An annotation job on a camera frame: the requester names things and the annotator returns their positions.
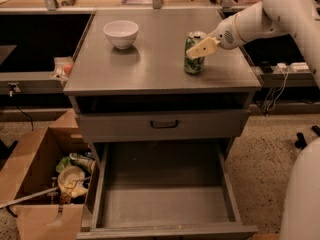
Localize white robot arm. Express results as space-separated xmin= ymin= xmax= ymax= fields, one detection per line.
xmin=186 ymin=0 xmax=320 ymax=240

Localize black wall plug cable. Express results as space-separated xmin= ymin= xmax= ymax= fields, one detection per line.
xmin=7 ymin=82 xmax=35 ymax=132

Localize crumpled bags in box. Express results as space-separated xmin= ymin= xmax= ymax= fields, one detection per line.
xmin=56 ymin=153 xmax=95 ymax=198

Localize white ceramic bowl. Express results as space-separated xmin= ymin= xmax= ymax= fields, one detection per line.
xmin=103 ymin=20 xmax=139 ymax=49

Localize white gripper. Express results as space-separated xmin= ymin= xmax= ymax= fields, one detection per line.
xmin=185 ymin=15 xmax=245 ymax=59

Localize brown cardboard box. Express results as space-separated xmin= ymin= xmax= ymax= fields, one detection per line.
xmin=0 ymin=111 xmax=98 ymax=240

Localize black stand leg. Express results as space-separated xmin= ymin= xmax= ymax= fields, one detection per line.
xmin=294 ymin=125 xmax=320 ymax=150

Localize green soda can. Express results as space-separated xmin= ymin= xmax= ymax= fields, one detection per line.
xmin=184 ymin=31 xmax=206 ymax=74

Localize closed grey upper drawer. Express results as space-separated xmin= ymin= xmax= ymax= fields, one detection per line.
xmin=76 ymin=109 xmax=249 ymax=143

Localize grey metal rod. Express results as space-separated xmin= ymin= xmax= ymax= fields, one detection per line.
xmin=0 ymin=176 xmax=91 ymax=209

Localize grey metal drawer cabinet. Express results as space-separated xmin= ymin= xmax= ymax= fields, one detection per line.
xmin=62 ymin=7 xmax=263 ymax=240

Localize white power strip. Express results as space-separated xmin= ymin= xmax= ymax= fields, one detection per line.
xmin=276 ymin=62 xmax=309 ymax=73

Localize open grey lower drawer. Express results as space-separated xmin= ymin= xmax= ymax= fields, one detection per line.
xmin=76 ymin=140 xmax=257 ymax=240

